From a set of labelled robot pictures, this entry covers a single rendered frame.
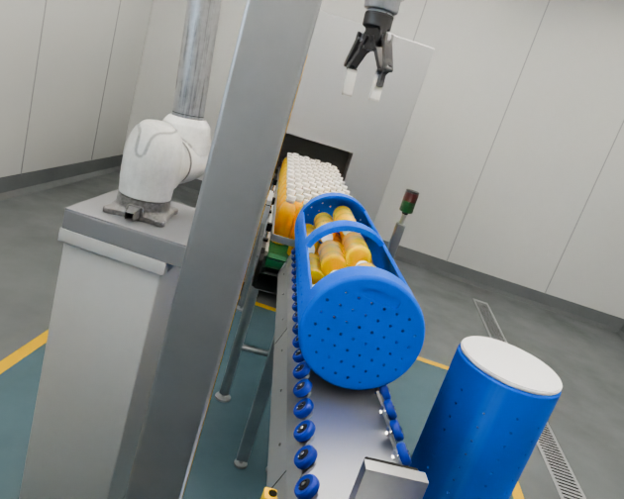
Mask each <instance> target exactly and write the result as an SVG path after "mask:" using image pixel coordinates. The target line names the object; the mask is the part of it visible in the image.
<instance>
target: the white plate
mask: <svg viewBox="0 0 624 499"><path fill-rule="evenodd" d="M461 349H462V351H463V353H464V355H465V356H466V358H467V359H468V360H469V361H470V362H471V363H472V364H473V365H475V366H476V367H477V368H479V369H480V370H481V371H483V372H484V373H486V374H487V375H489V376H491V377H492V378H494V379H496V380H498V381H500V382H502V383H504V384H506V385H508V386H511V387H513V388H516V389H519V390H521V391H525V392H528V393H532V394H536V395H544V396H550V395H556V394H558V393H560V392H561V390H562V388H563V384H562V382H561V380H560V378H559V377H558V376H557V375H556V373H555V372H554V371H553V370H552V369H550V368H549V367H548V366H547V365H546V364H544V363H543V362H542V361H540V360H539V359H537V358H536V357H534V356H532V355H531V354H529V353H527V352H525V351H523V350H521V349H519V348H517V347H515V346H512V345H510V344H507V343H504V342H502V341H498V340H495V339H491V338H486V337H478V336H473V337H467V338H465V339H463V340H462V342H461Z"/></svg>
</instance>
